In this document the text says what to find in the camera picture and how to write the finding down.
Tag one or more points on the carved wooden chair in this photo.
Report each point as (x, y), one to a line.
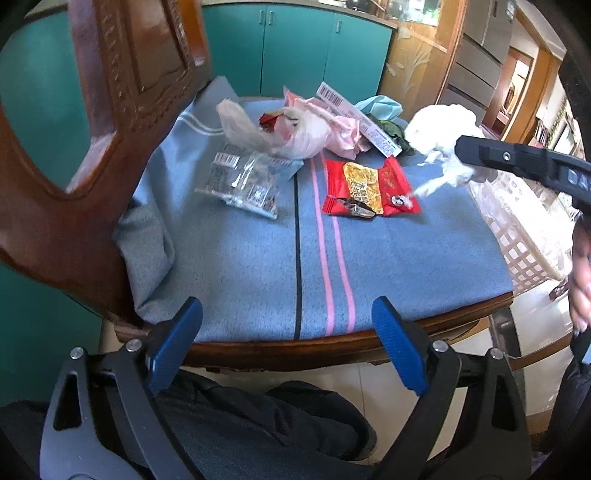
(138, 46)

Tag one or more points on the person's black trousers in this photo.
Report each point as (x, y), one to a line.
(231, 434)

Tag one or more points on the long white paper package strip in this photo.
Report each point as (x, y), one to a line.
(364, 122)

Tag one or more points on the red snack wrapper gold print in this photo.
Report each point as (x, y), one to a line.
(369, 184)

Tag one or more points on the green vegetable leaf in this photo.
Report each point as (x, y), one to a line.
(395, 134)

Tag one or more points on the pink plastic bag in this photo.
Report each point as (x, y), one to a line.
(341, 131)

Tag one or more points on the grey refrigerator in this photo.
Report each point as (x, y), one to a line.
(480, 50)

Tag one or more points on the clear plastic bin liner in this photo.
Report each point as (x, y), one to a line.
(489, 194)

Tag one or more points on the teal lower kitchen cabinets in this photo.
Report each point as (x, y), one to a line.
(295, 50)

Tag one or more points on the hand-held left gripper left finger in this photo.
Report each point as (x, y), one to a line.
(173, 346)

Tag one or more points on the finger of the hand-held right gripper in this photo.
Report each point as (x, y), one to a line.
(498, 157)

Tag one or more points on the white tissue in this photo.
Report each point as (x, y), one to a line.
(438, 129)

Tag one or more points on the blue face mask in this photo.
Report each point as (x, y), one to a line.
(381, 106)

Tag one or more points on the person's right hand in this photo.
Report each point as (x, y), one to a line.
(582, 277)

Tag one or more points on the blue striped seat cloth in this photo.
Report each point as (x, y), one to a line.
(231, 277)

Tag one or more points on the red and black wrapper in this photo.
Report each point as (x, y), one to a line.
(268, 121)

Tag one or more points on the glass sliding door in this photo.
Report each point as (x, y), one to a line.
(415, 60)

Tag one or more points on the clear plastic wrapper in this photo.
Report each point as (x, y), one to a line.
(240, 182)

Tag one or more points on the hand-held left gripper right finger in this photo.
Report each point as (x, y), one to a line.
(399, 344)

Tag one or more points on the white plastic bag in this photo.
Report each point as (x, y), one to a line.
(300, 134)

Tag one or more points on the white plastic lattice basket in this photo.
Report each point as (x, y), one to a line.
(521, 258)

